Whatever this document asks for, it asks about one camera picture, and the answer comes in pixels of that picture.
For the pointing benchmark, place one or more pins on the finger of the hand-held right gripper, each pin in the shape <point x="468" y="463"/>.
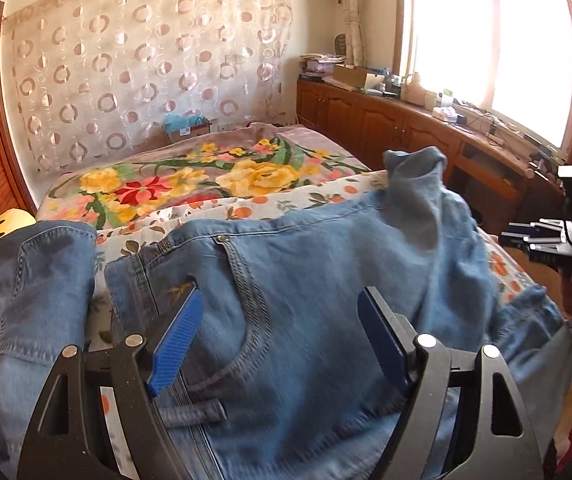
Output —
<point x="548" y="254"/>
<point x="518" y="237"/>

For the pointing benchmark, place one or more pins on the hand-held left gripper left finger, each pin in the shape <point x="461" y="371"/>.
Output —
<point x="175" y="340"/>

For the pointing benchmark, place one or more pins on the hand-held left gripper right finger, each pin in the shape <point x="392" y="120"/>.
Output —
<point x="383" y="340"/>

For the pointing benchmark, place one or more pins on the embroidered blue denim pants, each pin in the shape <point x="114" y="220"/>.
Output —
<point x="291" y="285"/>

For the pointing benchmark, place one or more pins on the plain blue denim pants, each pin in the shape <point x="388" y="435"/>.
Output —
<point x="40" y="285"/>

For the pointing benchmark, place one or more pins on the black electronic device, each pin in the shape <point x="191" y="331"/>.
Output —
<point x="543" y="160"/>

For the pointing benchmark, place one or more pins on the orange print bed sheet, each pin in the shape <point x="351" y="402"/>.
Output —
<point x="190" y="215"/>

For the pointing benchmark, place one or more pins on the small white box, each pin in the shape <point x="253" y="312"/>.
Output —
<point x="445" y="113"/>

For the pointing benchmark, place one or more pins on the white plastic jug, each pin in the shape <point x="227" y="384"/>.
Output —
<point x="412" y="90"/>

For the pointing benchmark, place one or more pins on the floral blanket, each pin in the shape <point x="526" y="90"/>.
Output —
<point x="261" y="175"/>

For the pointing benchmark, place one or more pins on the long wooden cabinet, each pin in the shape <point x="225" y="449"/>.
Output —
<point x="366" y="120"/>

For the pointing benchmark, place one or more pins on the yellow plush toy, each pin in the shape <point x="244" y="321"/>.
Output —
<point x="5" y="222"/>

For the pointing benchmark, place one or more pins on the window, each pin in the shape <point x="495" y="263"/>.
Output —
<point x="466" y="35"/>

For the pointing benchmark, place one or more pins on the small cardboard box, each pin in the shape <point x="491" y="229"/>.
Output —
<point x="198" y="130"/>

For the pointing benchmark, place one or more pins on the open cardboard box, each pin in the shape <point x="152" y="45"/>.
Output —
<point x="353" y="77"/>

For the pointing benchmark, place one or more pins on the woven hand fan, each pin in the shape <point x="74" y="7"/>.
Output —
<point x="340" y="45"/>

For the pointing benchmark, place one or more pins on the pile of papers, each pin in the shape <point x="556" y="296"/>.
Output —
<point x="318" y="65"/>

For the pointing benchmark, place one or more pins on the beige window curtain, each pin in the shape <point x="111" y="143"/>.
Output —
<point x="353" y="10"/>

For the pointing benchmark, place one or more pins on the circle pattern sheer curtain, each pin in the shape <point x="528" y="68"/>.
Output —
<point x="140" y="60"/>

